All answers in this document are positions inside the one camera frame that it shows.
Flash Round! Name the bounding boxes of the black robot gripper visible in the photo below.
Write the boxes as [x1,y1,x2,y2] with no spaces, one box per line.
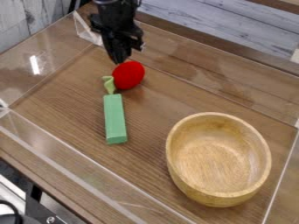
[90,0,144,64]

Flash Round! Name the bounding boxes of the red plush strawberry toy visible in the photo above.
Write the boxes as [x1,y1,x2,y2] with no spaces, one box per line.
[102,61,146,95]

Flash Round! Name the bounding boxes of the green rectangular block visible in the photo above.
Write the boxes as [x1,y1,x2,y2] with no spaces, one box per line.
[103,94,127,144]

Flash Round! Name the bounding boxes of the wooden bowl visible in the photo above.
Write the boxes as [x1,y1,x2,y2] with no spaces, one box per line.
[166,112,273,207]

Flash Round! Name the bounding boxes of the black metal table leg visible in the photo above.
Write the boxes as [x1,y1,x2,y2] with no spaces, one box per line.
[24,185,68,224]

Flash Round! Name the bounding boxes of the clear acrylic corner bracket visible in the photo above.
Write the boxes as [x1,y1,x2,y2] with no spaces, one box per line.
[72,11,103,46]

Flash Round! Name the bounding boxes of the clear acrylic tray wall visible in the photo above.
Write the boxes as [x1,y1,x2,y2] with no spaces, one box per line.
[0,108,195,224]

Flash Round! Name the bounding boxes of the black cable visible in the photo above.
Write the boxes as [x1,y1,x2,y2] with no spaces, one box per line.
[0,199,24,224]

